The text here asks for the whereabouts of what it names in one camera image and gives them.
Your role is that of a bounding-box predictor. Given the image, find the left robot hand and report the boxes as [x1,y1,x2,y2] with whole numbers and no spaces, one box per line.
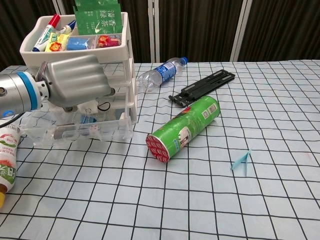
[36,54,116,115]

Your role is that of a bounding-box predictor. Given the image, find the clear drawer with dice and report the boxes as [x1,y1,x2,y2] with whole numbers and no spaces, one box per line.
[24,94,134,148]

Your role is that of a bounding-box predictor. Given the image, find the white plastic drawer organizer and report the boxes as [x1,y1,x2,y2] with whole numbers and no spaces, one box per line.
[19,11,138,125]

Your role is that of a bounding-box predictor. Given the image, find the blue packet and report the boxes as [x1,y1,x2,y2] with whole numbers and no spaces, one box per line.
[66,37,90,51]

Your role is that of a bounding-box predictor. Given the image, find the yellow lion candy packet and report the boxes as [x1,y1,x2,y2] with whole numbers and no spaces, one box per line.
[44,41,63,53]

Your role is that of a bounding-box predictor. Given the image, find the blue binder clip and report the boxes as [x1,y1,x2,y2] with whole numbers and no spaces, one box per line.
[80,111,98,125]

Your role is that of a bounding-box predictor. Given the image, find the yellow green candy packet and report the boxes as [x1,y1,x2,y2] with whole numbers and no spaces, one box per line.
[47,32,71,46]

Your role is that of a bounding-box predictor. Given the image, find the red packet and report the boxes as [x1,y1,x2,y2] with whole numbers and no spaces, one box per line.
[96,34,123,48]

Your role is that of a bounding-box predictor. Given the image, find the blue cap marker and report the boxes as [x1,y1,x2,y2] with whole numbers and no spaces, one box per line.
[59,19,77,35]

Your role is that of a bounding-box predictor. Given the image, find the red cap marker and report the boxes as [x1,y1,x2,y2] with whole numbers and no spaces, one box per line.
[31,14,61,53]

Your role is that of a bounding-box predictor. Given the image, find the green tea packets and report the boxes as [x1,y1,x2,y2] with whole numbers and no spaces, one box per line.
[73,0,123,36]

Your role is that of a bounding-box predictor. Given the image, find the clear water bottle blue label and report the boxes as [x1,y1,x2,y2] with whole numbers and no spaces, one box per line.
[136,56,189,93]

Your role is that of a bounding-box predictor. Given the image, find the green chips can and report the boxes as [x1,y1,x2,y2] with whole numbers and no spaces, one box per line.
[145,95,221,163]

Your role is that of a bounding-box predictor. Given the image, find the black folding stand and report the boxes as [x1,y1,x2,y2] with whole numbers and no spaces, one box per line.
[168,70,236,108]

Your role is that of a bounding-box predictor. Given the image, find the black folding screen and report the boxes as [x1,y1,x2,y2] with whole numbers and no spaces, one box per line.
[0,0,320,72]

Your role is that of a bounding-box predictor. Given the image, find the blue checked tablecloth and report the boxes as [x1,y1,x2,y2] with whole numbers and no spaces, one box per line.
[0,59,320,240]

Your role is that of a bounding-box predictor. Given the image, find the light blue folded paper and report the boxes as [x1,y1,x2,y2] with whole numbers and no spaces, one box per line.
[230,149,252,177]

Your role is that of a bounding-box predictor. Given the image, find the black hair tie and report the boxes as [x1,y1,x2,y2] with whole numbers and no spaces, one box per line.
[96,101,111,113]

